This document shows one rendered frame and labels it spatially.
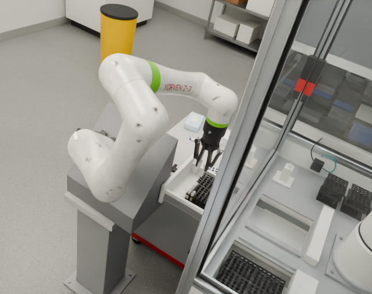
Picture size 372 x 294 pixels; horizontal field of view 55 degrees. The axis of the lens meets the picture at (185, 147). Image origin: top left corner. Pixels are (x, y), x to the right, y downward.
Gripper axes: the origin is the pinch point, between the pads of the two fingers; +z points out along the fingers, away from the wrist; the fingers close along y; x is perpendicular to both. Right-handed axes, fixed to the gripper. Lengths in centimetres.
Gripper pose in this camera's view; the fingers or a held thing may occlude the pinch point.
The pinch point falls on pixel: (201, 168)
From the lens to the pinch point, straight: 156.1
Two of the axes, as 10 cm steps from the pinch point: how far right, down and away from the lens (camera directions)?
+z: -2.1, 7.5, 6.2
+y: -8.4, -4.6, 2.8
